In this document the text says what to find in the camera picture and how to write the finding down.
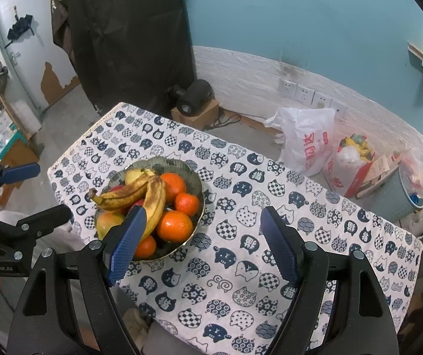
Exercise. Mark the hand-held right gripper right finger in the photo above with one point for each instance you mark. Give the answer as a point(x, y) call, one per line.
point(279, 244)

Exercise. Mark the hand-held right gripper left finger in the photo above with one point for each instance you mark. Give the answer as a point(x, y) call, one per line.
point(126, 246)

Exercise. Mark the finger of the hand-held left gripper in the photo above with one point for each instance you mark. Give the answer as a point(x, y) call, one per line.
point(19, 173)
point(4, 247)

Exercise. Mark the small orange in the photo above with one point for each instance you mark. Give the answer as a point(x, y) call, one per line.
point(186, 204)
point(145, 247)

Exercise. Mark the yellow green mango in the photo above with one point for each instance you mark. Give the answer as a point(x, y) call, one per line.
point(108, 225)

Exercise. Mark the red apple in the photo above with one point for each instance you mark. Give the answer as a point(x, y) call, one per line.
point(117, 188)
point(137, 204)

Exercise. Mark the large orange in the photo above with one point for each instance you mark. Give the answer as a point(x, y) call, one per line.
point(173, 226)

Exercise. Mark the yellow apple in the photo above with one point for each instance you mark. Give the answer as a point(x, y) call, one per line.
point(133, 175)

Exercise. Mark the medium orange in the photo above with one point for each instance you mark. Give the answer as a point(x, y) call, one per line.
point(172, 186)

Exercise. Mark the green glass dish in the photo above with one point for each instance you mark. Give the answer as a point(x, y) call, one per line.
point(191, 177)

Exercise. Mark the cat print tablecloth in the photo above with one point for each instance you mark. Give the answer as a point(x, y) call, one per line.
point(233, 251)

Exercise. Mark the white plastic container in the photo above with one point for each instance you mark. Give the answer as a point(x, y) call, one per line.
point(26, 116)

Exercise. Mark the brown fuzzy object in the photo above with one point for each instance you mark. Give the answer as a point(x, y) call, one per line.
point(135, 327)

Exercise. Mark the red and white paper bag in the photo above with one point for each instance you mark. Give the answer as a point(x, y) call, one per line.
point(344, 181)

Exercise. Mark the white plastic bag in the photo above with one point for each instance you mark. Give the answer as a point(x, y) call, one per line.
point(304, 144)

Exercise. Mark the white door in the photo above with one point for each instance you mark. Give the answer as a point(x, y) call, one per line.
point(22, 63)

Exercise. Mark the white red cardboard leaflet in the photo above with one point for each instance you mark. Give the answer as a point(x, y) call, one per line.
point(379, 172)

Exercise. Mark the grey trash bin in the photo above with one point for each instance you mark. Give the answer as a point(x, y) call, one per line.
point(396, 196)

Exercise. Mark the black folded umbrella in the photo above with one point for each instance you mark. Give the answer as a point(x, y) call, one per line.
point(19, 27)

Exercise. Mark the pink plastic bag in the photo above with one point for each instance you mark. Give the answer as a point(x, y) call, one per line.
point(415, 172)

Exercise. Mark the brown hanging cloth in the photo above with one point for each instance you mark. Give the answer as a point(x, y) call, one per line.
point(59, 18)

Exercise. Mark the black round device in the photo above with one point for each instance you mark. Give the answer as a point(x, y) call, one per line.
point(194, 94)

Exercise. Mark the black curtain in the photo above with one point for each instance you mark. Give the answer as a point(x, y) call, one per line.
point(130, 33)

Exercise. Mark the wooden strip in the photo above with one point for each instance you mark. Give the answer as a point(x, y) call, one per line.
point(415, 50)

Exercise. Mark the white wall socket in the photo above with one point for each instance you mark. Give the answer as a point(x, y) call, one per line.
point(304, 94)
point(322, 100)
point(339, 109)
point(287, 88)

